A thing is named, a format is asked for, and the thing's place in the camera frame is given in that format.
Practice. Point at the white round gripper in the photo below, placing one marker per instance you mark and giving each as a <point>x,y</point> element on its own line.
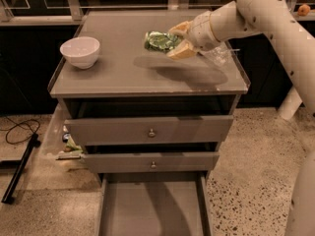
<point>201,31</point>

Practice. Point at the green soda can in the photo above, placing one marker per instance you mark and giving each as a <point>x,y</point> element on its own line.
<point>161,41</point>

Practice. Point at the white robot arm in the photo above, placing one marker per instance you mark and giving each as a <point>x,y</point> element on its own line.
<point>295,47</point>

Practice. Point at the grey drawer cabinet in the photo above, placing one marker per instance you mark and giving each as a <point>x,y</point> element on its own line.
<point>128,81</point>

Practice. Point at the grey top drawer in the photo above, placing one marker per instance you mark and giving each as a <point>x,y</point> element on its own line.
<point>148,130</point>

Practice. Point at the grey drawer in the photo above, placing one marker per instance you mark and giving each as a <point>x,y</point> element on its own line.
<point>148,130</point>
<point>154,204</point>
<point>151,162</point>

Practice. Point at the grey middle drawer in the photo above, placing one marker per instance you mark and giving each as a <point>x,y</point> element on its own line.
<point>151,162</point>

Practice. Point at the grey bottom drawer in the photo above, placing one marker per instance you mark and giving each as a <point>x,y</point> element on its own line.
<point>154,204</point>

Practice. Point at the clear plastic water bottle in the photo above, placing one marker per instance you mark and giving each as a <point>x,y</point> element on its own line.
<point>218,56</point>

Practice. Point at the white ceramic bowl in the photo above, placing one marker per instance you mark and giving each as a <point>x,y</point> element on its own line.
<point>81,52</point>

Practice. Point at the clear plastic storage bin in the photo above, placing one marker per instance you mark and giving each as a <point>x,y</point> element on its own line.
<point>51,153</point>

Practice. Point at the black metal stand bar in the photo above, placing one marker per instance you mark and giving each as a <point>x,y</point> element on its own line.
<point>20,164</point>

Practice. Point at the metal railing frame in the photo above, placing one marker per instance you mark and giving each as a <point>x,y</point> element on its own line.
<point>75,2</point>

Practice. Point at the white cylindrical post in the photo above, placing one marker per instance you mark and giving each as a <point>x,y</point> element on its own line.
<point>290,104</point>

